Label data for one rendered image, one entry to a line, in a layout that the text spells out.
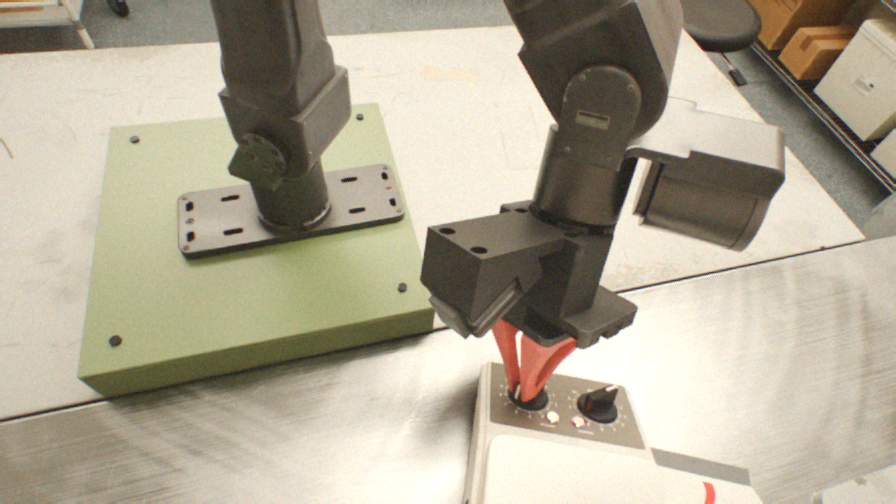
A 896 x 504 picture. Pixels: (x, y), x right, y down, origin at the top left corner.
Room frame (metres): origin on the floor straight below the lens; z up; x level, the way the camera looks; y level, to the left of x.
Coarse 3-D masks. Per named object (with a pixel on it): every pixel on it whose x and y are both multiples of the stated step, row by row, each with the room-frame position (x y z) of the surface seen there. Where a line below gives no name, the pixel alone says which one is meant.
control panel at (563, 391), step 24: (504, 384) 0.16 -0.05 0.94; (552, 384) 0.17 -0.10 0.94; (576, 384) 0.17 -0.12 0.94; (600, 384) 0.18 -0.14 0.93; (504, 408) 0.13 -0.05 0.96; (552, 408) 0.14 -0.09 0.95; (576, 408) 0.14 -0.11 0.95; (624, 408) 0.15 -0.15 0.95; (552, 432) 0.12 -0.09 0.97; (576, 432) 0.12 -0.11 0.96; (600, 432) 0.13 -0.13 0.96; (624, 432) 0.13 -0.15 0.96
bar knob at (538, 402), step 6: (516, 390) 0.14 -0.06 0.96; (540, 390) 0.15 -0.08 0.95; (510, 396) 0.14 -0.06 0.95; (516, 396) 0.14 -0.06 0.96; (540, 396) 0.15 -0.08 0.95; (546, 396) 0.15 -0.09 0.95; (516, 402) 0.14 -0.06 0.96; (522, 402) 0.14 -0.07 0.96; (528, 402) 0.14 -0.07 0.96; (534, 402) 0.14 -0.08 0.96; (540, 402) 0.14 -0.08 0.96; (546, 402) 0.14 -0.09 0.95; (528, 408) 0.13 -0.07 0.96; (534, 408) 0.14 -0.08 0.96; (540, 408) 0.14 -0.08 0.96
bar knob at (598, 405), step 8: (592, 392) 0.15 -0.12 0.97; (600, 392) 0.16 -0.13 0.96; (608, 392) 0.16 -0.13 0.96; (616, 392) 0.16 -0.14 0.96; (584, 400) 0.15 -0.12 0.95; (592, 400) 0.15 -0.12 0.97; (600, 400) 0.15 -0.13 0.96; (608, 400) 0.15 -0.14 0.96; (584, 408) 0.14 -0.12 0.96; (592, 408) 0.14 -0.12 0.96; (600, 408) 0.15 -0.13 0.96; (608, 408) 0.15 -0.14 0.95; (616, 408) 0.15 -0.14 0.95; (592, 416) 0.14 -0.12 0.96; (600, 416) 0.14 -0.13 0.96; (608, 416) 0.14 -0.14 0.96; (616, 416) 0.14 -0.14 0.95
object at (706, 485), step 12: (672, 480) 0.11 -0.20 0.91; (684, 480) 0.12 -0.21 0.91; (696, 480) 0.12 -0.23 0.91; (672, 492) 0.10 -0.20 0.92; (684, 492) 0.11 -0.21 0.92; (696, 492) 0.11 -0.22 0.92; (708, 492) 0.11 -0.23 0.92; (720, 492) 0.11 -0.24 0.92; (732, 492) 0.12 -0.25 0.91; (744, 492) 0.12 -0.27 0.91
